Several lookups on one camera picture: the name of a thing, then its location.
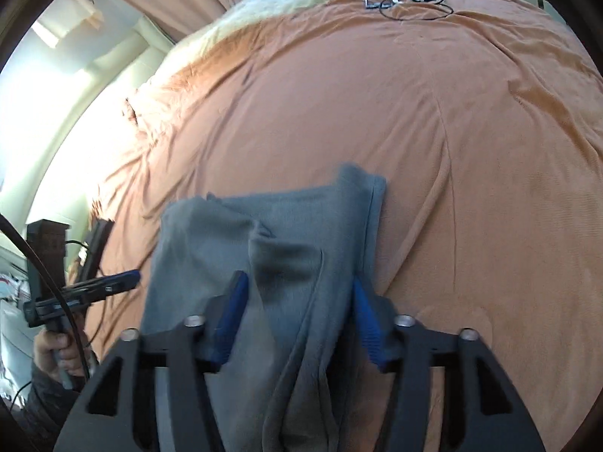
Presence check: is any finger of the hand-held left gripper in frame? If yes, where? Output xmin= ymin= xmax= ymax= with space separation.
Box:
xmin=74 ymin=269 xmax=142 ymax=304
xmin=79 ymin=219 xmax=115 ymax=287

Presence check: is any person's left forearm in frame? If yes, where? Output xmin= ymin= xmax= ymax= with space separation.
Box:
xmin=19 ymin=367 xmax=99 ymax=452

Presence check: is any white wall fixture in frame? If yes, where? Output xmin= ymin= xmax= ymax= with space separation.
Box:
xmin=31 ymin=0 xmax=107 ymax=50

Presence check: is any orange blanket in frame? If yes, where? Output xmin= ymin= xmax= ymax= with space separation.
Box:
xmin=82 ymin=0 xmax=603 ymax=434

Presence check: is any cream blanket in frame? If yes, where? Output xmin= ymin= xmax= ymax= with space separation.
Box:
xmin=160 ymin=0 xmax=378 ymax=71

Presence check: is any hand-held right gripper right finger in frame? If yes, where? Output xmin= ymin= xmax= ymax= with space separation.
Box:
xmin=351 ymin=277 xmax=547 ymax=452

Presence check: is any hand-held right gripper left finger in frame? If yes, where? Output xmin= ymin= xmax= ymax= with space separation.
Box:
xmin=54 ymin=270 xmax=250 ymax=452

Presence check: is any grey t-shirt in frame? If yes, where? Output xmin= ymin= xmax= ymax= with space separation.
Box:
xmin=139 ymin=162 xmax=389 ymax=452

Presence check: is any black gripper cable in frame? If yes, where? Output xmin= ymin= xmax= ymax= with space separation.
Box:
xmin=0 ymin=214 xmax=92 ymax=380

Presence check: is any person's left hand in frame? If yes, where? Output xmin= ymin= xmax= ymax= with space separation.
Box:
xmin=33 ymin=322 xmax=92 ymax=380

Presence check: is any cream padded bed frame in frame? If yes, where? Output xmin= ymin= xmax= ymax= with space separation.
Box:
xmin=0 ymin=14 xmax=175 ymax=264

